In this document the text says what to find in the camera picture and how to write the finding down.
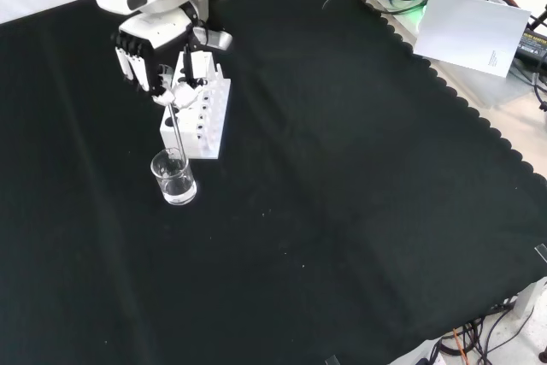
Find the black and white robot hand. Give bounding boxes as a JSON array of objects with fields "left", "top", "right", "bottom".
[{"left": 111, "top": 0, "right": 234, "bottom": 109}]

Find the clear glass rod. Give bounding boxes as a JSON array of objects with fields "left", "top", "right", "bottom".
[{"left": 168, "top": 102, "right": 189, "bottom": 169}]

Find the white test tube rack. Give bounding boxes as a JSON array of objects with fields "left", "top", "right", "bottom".
[{"left": 159, "top": 50, "right": 232, "bottom": 161}]

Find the small clear glass beaker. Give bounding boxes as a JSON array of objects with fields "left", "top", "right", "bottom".
[{"left": 150, "top": 147, "right": 198, "bottom": 206}]

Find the black bench cloth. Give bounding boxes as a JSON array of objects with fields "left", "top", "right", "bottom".
[{"left": 0, "top": 0, "right": 547, "bottom": 365}]

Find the black power adapter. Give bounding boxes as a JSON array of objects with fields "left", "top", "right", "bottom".
[{"left": 512, "top": 25, "right": 547, "bottom": 63}]

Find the black tripod leg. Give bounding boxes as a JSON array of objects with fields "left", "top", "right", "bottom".
[{"left": 528, "top": 4, "right": 547, "bottom": 29}]

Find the white table leg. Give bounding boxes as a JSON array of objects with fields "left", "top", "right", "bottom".
[{"left": 514, "top": 280, "right": 547, "bottom": 320}]

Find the black adapter cable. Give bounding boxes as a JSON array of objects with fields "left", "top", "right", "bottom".
[{"left": 528, "top": 68, "right": 547, "bottom": 114}]

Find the black floor cable bundle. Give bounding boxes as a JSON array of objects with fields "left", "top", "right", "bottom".
[{"left": 426, "top": 303, "right": 547, "bottom": 365}]

